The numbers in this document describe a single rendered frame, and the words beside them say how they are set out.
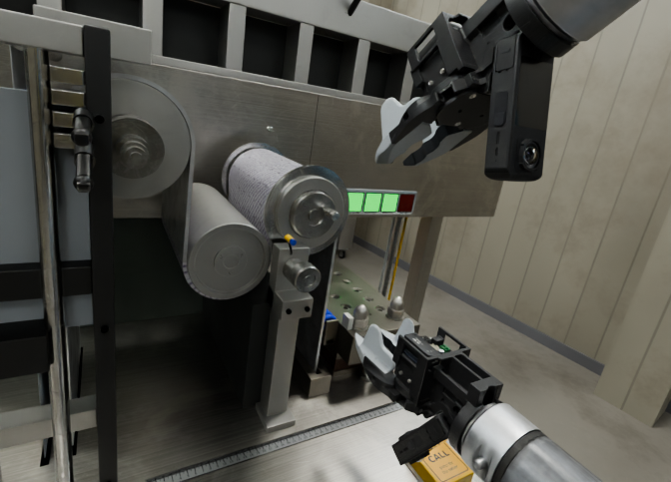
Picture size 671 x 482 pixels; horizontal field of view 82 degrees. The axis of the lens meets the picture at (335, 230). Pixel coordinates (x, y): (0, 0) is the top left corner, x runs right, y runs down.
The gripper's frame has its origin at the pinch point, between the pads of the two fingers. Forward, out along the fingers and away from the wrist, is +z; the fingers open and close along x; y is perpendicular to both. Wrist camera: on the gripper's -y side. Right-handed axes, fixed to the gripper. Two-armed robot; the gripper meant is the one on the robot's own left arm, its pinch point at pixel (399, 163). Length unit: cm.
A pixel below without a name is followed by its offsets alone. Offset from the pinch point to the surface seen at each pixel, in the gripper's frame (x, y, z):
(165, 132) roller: 22.9, 10.4, 13.9
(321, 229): 0.6, -0.5, 19.7
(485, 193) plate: -80, 21, 46
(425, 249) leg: -76, 11, 76
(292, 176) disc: 5.6, 6.7, 16.3
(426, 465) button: -11.1, -37.5, 23.1
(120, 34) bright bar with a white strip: 27.8, 15.6, 5.0
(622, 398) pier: -229, -77, 109
